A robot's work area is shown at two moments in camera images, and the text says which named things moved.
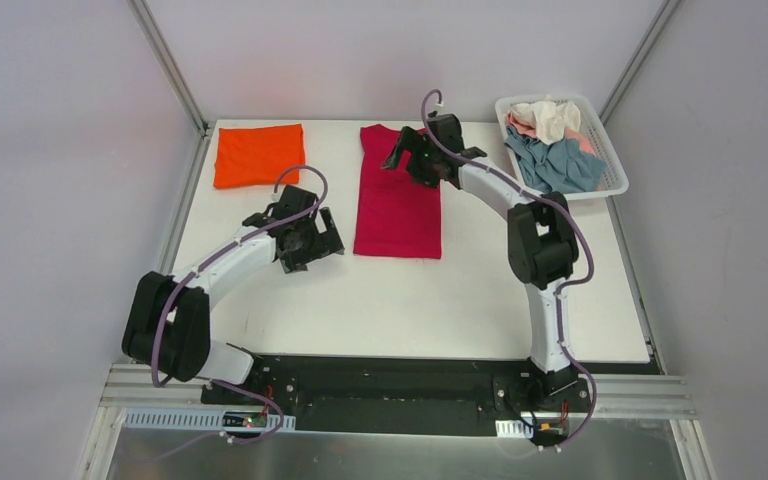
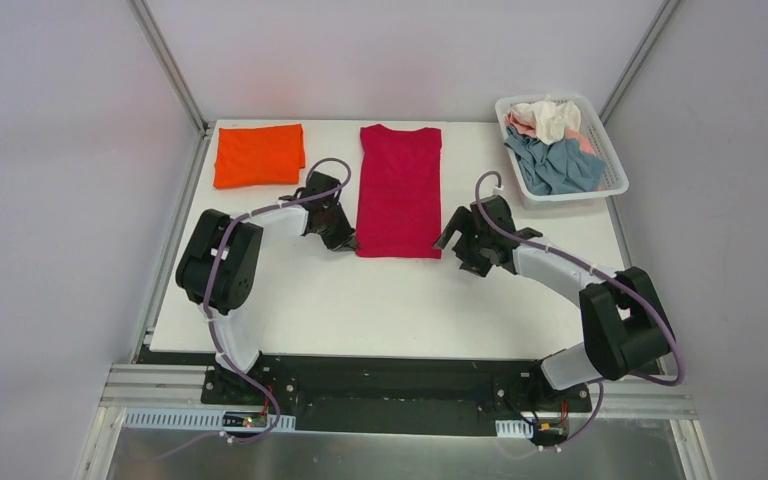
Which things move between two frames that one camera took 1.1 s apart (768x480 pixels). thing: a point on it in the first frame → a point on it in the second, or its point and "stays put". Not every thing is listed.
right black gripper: x=409 y=151 → x=466 y=240
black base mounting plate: x=418 y=394 stays put
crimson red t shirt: x=396 y=213 stays put
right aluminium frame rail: x=661 y=18 stays put
